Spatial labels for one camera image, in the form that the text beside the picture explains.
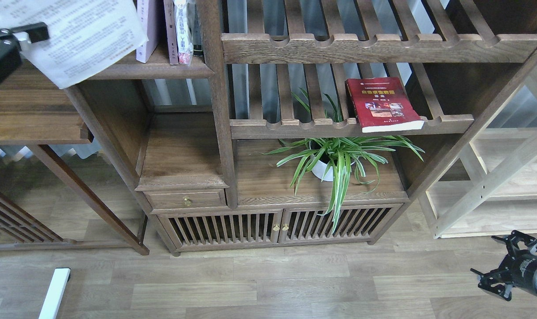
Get dark wooden bookshelf cabinet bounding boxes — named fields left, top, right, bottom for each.
left=0, top=0, right=537, bottom=255

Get white plant pot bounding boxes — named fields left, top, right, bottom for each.
left=311, top=138, right=355, bottom=182

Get brown spine book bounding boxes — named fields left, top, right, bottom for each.
left=163, top=0, right=179, bottom=65

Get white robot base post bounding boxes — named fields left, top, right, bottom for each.
left=38, top=267, right=71, bottom=319

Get white pale purple book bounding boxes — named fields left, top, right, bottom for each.
left=135, top=0, right=164, bottom=63

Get plastic wrapped white book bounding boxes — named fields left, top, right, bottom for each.
left=173, top=0, right=195, bottom=65

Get red cover book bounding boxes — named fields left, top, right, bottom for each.
left=345, top=77, right=424, bottom=133

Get light wooden shelf rack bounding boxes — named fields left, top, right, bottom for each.
left=418, top=52, right=537, bottom=239

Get spider plant green leaves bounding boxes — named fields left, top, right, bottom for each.
left=260, top=88, right=425, bottom=234

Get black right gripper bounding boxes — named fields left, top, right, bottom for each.
left=470, top=230, right=537, bottom=301

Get yellow cover book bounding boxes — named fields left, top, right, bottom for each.
left=0, top=0, right=147, bottom=89

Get dark spine book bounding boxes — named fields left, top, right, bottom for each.
left=189, top=0, right=204, bottom=57

